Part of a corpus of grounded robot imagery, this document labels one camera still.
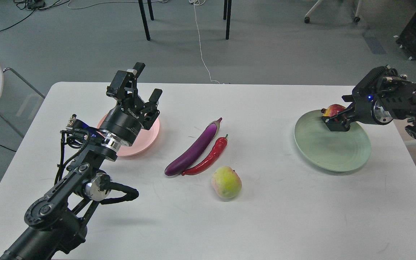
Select pink plate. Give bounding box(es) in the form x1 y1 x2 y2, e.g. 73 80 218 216
117 118 160 157

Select red pomegranate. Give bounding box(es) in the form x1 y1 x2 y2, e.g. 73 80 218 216
321 104 347 117

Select black table leg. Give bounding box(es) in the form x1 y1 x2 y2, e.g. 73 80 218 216
138 0 155 41
223 0 232 40

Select black floor cables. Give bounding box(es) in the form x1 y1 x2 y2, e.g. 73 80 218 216
0 0 71 39

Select purple eggplant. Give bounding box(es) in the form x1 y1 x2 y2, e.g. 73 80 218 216
164 117 222 177

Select white office chair base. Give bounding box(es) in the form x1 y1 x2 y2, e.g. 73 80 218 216
303 0 364 24

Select red chili pepper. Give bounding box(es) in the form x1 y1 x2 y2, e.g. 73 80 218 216
181 134 229 176

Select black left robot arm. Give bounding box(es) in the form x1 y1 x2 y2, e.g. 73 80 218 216
0 62 162 260

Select green plate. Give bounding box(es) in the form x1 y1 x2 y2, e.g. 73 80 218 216
294 110 372 172

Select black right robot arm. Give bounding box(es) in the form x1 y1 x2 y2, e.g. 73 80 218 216
321 65 416 140

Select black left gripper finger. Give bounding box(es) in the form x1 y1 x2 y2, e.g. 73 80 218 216
106 62 145 109
138 88 163 130

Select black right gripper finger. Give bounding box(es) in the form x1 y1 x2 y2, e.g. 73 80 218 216
321 108 354 132

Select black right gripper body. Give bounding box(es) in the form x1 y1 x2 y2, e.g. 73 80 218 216
342 65 411 125

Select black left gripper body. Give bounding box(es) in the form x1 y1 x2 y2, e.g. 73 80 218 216
101 106 142 146

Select white floor cable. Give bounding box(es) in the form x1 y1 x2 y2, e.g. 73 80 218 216
188 0 226 85

